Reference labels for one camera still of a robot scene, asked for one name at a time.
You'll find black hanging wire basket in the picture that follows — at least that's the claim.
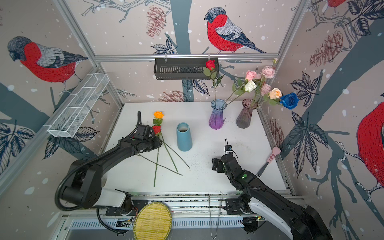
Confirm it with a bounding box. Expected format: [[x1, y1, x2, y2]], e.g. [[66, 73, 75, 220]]
[[154, 58, 209, 80]]

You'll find pink carnation flower stem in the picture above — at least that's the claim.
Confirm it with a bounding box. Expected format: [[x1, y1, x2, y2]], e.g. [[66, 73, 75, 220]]
[[261, 84, 272, 96]]

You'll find yellow woven round mat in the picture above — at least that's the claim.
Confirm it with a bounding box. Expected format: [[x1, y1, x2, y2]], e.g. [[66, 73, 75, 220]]
[[133, 202, 172, 240]]

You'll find blue purple glass vase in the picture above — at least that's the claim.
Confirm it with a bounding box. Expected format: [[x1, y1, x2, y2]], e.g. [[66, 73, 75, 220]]
[[209, 99, 227, 130]]

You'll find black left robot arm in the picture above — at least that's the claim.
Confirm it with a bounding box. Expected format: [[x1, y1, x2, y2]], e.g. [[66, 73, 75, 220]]
[[55, 111, 162, 212]]

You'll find orange rose flower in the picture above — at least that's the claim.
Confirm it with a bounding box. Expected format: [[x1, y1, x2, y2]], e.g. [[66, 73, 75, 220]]
[[153, 111, 179, 172]]

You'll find white mesh wall shelf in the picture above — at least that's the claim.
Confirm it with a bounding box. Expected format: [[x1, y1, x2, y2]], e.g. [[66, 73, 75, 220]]
[[48, 73, 110, 138]]

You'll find smoky pink glass vase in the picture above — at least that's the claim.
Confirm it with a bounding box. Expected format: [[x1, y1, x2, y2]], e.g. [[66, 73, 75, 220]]
[[236, 99, 259, 129]]

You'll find teal ceramic vase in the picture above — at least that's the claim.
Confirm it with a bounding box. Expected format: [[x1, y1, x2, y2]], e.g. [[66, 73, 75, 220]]
[[177, 123, 193, 152]]

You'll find blue rose flower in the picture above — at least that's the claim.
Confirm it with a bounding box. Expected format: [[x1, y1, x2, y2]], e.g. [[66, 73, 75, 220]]
[[280, 93, 300, 110]]

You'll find cream peach rose stem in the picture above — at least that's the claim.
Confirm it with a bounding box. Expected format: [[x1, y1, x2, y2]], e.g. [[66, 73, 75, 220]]
[[262, 88, 283, 106]]

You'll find dark red rose flower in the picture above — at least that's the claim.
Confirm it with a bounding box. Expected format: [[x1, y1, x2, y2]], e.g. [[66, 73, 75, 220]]
[[203, 59, 225, 103]]

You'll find pink rose flower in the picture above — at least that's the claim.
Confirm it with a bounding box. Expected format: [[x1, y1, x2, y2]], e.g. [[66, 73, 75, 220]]
[[224, 70, 259, 104]]

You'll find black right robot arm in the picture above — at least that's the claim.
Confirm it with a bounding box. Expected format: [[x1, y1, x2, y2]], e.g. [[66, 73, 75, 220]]
[[213, 140, 333, 240]]

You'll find white rose flower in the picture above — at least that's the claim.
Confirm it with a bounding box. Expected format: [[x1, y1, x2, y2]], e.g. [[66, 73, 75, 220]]
[[163, 141, 191, 169], [226, 80, 258, 105]]

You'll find pink silicone spatula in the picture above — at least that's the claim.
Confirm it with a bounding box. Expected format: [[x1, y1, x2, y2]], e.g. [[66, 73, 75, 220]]
[[257, 147, 281, 178]]

